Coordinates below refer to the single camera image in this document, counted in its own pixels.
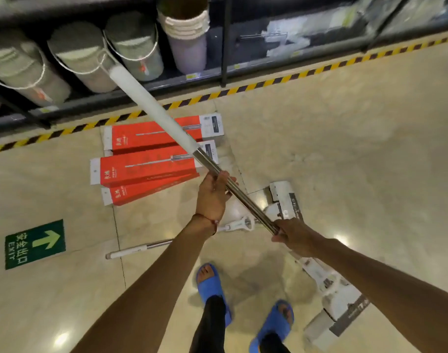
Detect blue slipper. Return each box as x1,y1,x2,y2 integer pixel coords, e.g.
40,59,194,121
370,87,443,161
249,300,295,353
196,263,233,328

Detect white and steel mop handle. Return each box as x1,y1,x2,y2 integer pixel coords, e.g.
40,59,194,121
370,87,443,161
105,216,269,260

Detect red and white long box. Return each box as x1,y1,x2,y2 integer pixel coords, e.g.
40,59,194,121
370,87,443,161
90,140,219,188
103,113,225,155
101,173,200,206

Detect green exit floor sign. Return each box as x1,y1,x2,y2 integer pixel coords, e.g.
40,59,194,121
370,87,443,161
5,219,66,270

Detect white and grey mop box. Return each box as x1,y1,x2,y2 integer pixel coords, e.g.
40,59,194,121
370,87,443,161
264,181,371,352

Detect red string bracelet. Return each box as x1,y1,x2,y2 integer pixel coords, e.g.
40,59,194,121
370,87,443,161
192,214,219,236

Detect person's black trouser leg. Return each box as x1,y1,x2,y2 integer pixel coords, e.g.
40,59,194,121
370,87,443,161
259,332,291,353
189,295,227,353

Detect yellow black hazard tape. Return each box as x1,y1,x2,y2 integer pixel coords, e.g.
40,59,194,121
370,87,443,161
0,33,448,155

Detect grey rolled mat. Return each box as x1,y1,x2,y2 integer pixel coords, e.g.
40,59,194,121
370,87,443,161
47,21,118,94
104,11,164,82
0,28,72,108

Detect black metal shelf rack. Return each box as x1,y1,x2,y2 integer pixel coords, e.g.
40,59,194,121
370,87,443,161
0,0,448,136

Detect person's right hand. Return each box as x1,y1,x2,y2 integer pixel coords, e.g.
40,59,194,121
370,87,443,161
271,218,328,258

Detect person's left hand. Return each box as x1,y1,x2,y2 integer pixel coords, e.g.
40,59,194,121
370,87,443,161
195,170,238,223

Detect white and steel mop pole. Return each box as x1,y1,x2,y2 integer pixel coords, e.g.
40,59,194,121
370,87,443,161
102,48,281,236

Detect white packaged goods on shelf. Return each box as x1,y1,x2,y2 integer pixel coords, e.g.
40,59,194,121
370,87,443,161
239,3,379,59

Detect stack of pale plastic buckets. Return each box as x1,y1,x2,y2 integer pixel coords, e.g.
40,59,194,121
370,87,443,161
156,0,211,75

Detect person's right forearm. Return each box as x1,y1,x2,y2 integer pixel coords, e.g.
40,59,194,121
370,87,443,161
313,238,448,353

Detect person's left forearm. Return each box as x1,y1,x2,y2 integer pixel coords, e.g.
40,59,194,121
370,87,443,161
70,217,214,353

